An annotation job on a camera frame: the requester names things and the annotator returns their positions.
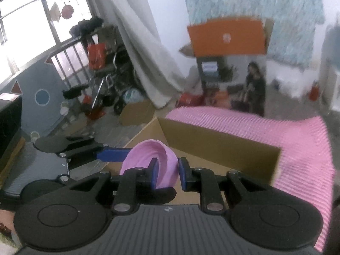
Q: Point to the small cardboard box on floor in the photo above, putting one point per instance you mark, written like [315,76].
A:
[138,113]

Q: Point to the red plastic bag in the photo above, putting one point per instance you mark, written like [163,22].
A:
[97,56]

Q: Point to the brown cardboard box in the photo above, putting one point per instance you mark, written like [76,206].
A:
[217,151]

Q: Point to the orange Philips box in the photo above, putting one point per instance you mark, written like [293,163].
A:
[231,55]

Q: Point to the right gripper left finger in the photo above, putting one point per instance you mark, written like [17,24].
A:
[133,185]

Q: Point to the water dispenser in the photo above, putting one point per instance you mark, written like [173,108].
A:
[329,69]

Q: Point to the blue play mat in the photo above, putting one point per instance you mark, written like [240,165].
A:
[41,90]

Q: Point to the red white checkered tablecloth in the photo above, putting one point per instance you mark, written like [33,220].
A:
[306,167]

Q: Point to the wheelchair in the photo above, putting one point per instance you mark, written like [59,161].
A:
[111,83]

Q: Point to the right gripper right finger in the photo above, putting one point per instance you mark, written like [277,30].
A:
[204,182]

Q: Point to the grey white curtain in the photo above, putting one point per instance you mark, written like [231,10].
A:
[156,68]

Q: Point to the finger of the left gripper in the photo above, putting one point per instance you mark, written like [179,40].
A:
[110,154]

